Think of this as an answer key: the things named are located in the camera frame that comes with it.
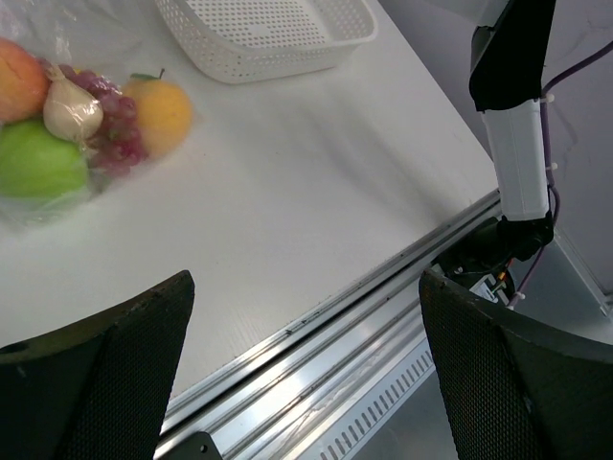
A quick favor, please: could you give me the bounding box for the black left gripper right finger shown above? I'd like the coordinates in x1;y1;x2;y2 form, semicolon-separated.
419;269;612;459

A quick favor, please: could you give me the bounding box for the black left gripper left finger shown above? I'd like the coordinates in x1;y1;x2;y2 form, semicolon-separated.
1;270;195;459

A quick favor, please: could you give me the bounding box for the green apple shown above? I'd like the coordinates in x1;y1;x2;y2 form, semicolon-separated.
1;119;88;199

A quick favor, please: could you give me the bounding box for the red grape bunch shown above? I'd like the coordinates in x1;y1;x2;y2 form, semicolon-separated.
40;59;148;176

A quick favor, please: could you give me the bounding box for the orange with green leaf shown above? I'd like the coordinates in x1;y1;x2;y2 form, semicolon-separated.
122;74;193;158

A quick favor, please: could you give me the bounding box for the clear zip bag orange zipper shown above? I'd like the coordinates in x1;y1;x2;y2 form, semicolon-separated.
1;1;199;226

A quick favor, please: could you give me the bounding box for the red orange peach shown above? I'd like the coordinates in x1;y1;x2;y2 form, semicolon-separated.
1;38;50;123

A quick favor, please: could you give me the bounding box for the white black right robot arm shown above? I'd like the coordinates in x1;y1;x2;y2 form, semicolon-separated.
468;1;556;261

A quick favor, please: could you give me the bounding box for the white perforated plastic basket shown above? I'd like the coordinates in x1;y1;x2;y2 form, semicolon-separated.
155;0;378;84

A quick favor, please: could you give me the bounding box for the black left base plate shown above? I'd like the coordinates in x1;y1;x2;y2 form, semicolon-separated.
161;431;222;460

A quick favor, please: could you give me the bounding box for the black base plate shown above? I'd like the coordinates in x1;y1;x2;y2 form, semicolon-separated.
432;218;515;307
161;431;222;460

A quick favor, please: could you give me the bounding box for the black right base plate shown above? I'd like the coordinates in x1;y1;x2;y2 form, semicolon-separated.
432;218;515;307

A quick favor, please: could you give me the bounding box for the white slotted cable duct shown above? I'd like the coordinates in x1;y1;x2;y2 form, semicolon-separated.
297;340;434;460

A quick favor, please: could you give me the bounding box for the aluminium mounting rail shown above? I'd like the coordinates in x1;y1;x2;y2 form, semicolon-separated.
154;193;500;459

